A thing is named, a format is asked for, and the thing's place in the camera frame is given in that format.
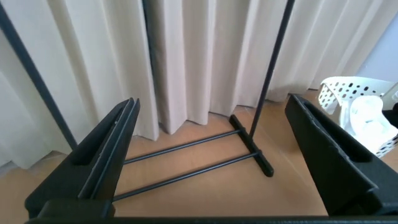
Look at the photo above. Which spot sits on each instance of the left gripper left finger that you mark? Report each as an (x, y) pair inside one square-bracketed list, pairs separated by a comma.
[(93, 168)]

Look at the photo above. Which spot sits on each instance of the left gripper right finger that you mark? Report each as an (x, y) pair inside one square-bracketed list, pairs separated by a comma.
[(335, 168)]

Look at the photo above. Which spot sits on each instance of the white printed shirt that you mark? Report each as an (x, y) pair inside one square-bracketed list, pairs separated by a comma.
[(367, 121)]

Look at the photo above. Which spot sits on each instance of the white laundry basket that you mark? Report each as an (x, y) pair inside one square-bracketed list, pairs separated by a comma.
[(348, 88)]

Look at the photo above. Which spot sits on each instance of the black clothes rack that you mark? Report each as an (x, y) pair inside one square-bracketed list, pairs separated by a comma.
[(252, 146)]

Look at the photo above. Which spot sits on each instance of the black garment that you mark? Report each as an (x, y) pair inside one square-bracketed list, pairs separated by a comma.
[(392, 116)]

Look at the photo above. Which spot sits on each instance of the window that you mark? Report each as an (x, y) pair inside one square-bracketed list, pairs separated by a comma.
[(148, 31)]

